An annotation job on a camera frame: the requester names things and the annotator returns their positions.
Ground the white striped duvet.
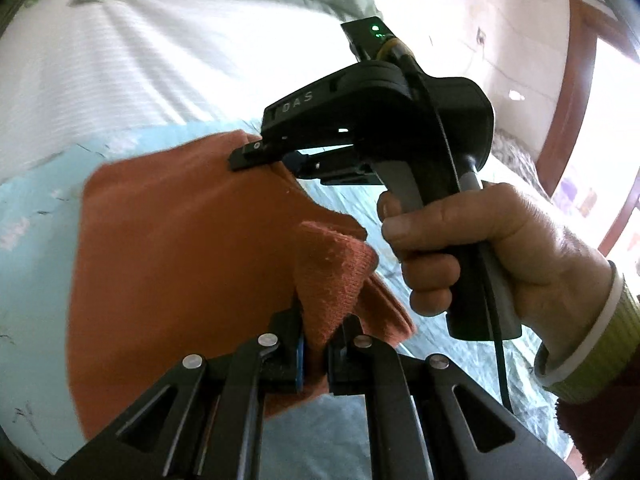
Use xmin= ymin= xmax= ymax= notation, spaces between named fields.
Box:
xmin=0 ymin=0 xmax=381 ymax=186

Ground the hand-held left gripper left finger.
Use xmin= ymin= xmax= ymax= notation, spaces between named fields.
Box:
xmin=55 ymin=307 xmax=307 ymax=480

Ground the person's right forearm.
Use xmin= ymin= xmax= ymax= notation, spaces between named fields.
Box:
xmin=532 ymin=260 xmax=640 ymax=476

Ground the wooden door frame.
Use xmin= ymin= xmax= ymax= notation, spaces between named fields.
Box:
xmin=537 ymin=0 xmax=640 ymax=256

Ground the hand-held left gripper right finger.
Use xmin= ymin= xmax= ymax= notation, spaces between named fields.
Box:
xmin=327 ymin=315 xmax=576 ymax=480

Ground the grey fuzzy cloth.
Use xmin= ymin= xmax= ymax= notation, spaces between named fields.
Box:
xmin=492 ymin=130 xmax=556 ymax=201

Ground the light blue floral bedsheet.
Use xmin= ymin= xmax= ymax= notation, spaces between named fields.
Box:
xmin=0 ymin=120 xmax=573 ymax=480

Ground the orange towel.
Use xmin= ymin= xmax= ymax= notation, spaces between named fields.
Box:
xmin=67 ymin=129 xmax=418 ymax=441

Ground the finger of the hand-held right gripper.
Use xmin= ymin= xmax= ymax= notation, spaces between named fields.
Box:
xmin=281 ymin=144 xmax=373 ymax=186
xmin=228 ymin=141 xmax=281 ymax=171

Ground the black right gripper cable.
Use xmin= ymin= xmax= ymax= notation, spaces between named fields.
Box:
xmin=377 ymin=40 xmax=516 ymax=413

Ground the person's right hand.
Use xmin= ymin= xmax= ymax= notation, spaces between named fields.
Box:
xmin=376 ymin=181 xmax=618 ymax=361

